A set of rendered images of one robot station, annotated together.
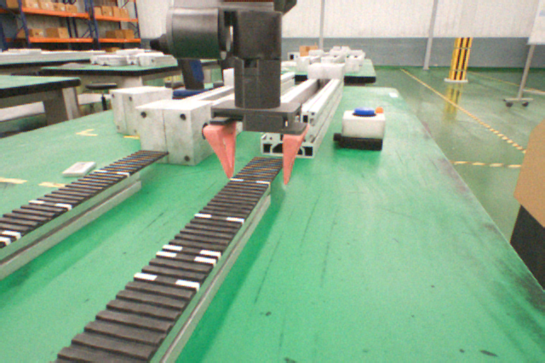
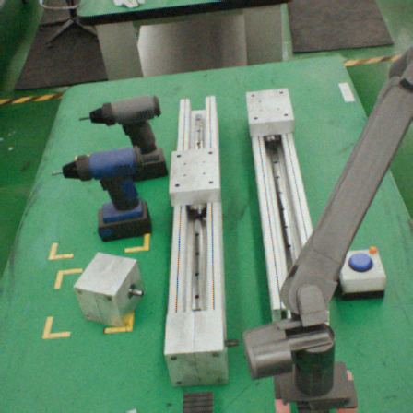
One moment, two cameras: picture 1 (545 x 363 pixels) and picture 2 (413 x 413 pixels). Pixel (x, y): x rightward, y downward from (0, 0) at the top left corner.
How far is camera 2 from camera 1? 0.78 m
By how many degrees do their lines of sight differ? 19
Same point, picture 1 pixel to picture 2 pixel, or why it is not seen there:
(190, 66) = (121, 188)
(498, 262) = not seen: outside the picture
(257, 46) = (323, 367)
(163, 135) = (194, 368)
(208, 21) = (285, 362)
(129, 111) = (106, 307)
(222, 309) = not seen: outside the picture
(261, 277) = not seen: outside the picture
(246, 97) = (313, 391)
